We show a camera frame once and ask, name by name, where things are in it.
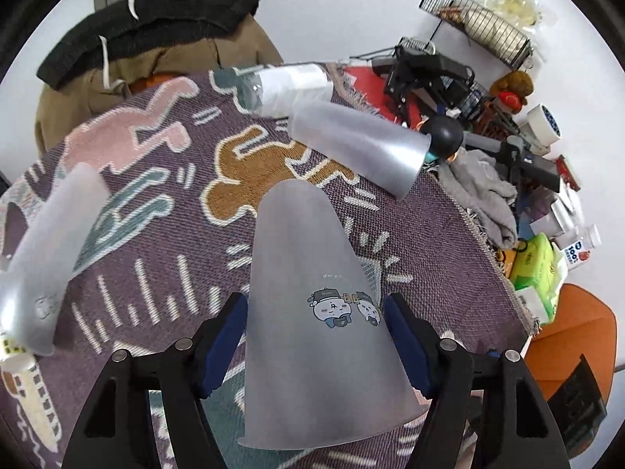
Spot frosted plastic cup with cartoon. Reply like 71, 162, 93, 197
239, 180, 420, 450

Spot white yellow paper cup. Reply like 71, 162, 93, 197
0, 333, 36, 374

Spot frosted plastic cup lying left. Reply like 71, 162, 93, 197
1, 163, 110, 356

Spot frosted plastic cup lying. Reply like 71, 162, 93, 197
288, 100, 431, 199
1, 163, 110, 356

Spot frosted plastic cup lying right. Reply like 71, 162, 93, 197
288, 100, 431, 199

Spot orange chair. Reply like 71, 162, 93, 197
524, 284, 618, 400

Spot green tissue pack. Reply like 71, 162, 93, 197
509, 233, 557, 297

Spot grey cloth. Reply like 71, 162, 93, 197
437, 148, 518, 250

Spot purple patterned woven blanket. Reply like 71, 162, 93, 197
0, 63, 536, 469

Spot black-headed doll figure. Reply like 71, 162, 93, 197
420, 115, 464, 162

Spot white tape roll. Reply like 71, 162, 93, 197
527, 104, 561, 146

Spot brown chair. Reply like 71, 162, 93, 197
34, 16, 283, 156

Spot brown plush toy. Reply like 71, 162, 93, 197
489, 70, 534, 106

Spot clear plastic water bottle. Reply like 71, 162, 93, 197
236, 64, 334, 119

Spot black jacket on chair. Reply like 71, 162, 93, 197
37, 0, 259, 89

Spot black wire basket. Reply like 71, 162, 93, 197
420, 0, 532, 70

